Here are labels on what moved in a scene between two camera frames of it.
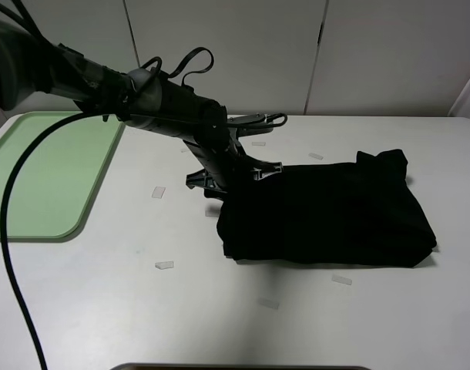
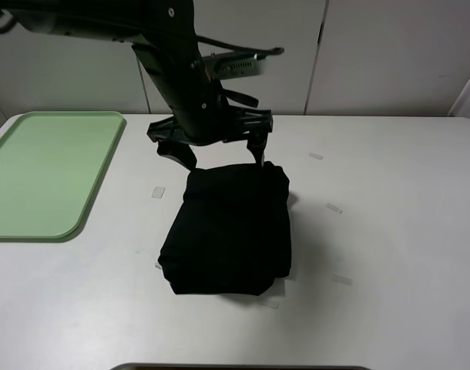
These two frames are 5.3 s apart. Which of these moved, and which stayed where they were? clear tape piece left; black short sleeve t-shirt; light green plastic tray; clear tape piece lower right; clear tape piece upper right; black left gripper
Moved: black left gripper; black short sleeve t-shirt
Stayed: clear tape piece upper right; clear tape piece left; light green plastic tray; clear tape piece lower right
